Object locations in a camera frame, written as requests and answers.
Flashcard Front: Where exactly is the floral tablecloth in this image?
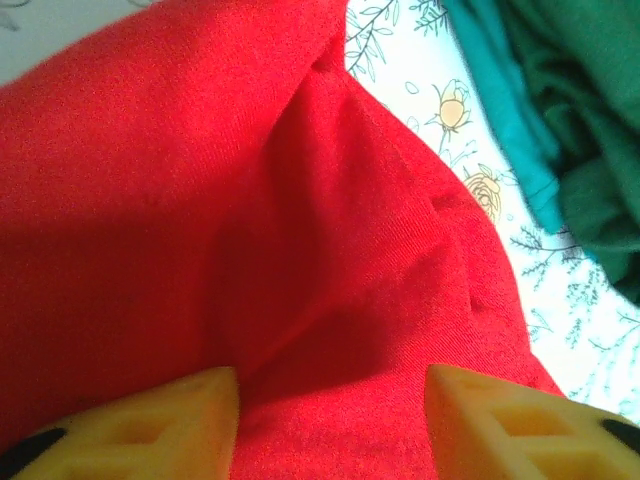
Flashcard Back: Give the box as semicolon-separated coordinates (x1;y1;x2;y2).
0;0;640;427

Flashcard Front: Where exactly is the red printed t-shirt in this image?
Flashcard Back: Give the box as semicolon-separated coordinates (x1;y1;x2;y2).
0;0;567;480

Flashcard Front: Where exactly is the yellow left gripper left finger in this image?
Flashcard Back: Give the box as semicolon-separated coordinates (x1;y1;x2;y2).
9;365;241;480

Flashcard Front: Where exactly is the dark green t-shirt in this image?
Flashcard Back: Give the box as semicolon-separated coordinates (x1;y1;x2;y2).
439;0;640;304

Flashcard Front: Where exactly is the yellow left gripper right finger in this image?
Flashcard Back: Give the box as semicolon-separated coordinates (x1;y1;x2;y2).
424;363;640;480

